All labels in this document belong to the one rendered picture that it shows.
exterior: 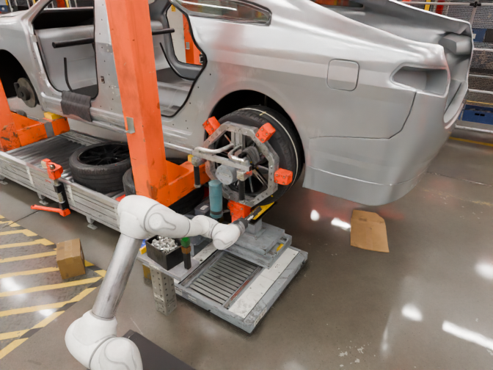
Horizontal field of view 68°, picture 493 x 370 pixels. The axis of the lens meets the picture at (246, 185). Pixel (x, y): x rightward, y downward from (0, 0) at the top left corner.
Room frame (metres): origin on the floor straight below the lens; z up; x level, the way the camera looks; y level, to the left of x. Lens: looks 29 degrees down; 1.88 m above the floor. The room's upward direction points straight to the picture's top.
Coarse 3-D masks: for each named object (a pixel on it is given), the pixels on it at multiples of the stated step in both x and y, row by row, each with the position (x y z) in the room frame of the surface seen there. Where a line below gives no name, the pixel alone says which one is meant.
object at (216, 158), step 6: (192, 150) 2.09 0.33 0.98; (198, 156) 2.06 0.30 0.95; (204, 156) 2.04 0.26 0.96; (210, 156) 2.01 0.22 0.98; (216, 156) 2.00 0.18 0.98; (222, 162) 1.96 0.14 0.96; (228, 162) 1.94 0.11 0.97; (234, 162) 1.92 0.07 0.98; (240, 162) 1.92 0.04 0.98; (240, 168) 1.89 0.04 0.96; (246, 168) 1.87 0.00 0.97
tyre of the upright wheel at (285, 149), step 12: (252, 108) 2.34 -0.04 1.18; (264, 108) 2.34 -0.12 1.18; (228, 120) 2.27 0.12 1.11; (240, 120) 2.22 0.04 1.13; (252, 120) 2.17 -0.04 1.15; (264, 120) 2.16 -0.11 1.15; (276, 120) 2.21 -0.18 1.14; (288, 120) 2.28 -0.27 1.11; (276, 132) 2.10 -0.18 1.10; (288, 132) 2.18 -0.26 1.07; (276, 144) 2.08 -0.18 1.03; (288, 144) 2.11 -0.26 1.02; (300, 144) 2.21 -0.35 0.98; (288, 156) 2.06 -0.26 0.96; (300, 156) 2.17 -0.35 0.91; (216, 168) 2.33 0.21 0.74; (288, 168) 2.04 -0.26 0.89; (300, 168) 2.17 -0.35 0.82; (276, 192) 2.07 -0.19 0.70; (264, 204) 2.12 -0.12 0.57
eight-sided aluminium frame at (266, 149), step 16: (224, 128) 2.18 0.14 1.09; (240, 128) 2.12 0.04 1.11; (256, 128) 2.11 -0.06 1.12; (208, 144) 2.26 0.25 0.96; (256, 144) 2.06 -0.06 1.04; (208, 160) 2.26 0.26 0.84; (272, 160) 1.99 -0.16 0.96; (272, 176) 1.99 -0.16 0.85; (224, 192) 2.19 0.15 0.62; (272, 192) 1.99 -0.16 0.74
